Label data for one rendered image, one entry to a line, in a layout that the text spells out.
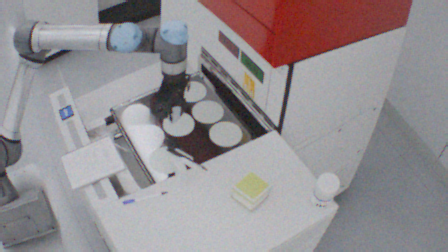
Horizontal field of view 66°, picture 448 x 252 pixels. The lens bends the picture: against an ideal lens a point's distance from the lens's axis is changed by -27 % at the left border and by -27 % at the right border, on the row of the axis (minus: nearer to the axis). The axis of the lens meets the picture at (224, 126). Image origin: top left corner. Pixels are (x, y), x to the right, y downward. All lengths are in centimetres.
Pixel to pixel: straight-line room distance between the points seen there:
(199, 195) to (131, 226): 23
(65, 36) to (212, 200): 62
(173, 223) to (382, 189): 169
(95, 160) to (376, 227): 168
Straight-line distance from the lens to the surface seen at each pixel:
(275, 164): 132
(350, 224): 242
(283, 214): 123
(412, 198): 270
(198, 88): 160
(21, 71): 136
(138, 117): 151
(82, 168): 132
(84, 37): 111
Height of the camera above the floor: 200
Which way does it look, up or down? 48 degrees down
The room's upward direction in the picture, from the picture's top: 5 degrees clockwise
